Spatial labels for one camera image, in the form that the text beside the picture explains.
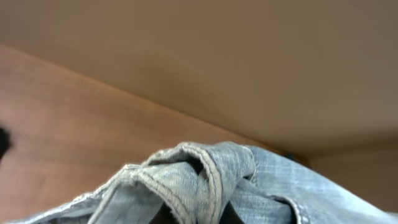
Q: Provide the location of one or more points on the light blue denim shorts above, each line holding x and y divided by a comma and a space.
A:
220, 183

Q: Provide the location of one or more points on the black folded garment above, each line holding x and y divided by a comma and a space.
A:
5, 142

